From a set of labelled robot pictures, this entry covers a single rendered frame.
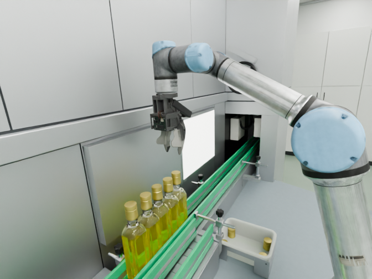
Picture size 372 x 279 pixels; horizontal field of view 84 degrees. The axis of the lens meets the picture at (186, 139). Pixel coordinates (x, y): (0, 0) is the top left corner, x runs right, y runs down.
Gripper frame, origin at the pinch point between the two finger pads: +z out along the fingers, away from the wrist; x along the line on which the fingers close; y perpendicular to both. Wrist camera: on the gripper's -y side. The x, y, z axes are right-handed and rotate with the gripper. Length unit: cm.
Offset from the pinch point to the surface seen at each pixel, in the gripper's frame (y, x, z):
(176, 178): 1.2, 1.3, 10.8
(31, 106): 36.6, -11.3, -19.5
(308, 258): -31, 44, 50
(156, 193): 13.0, 2.4, 10.8
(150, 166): 1.6, -11.7, 8.7
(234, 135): -100, -20, 21
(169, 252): 14.7, 8.0, 29.7
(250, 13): -89, -7, -63
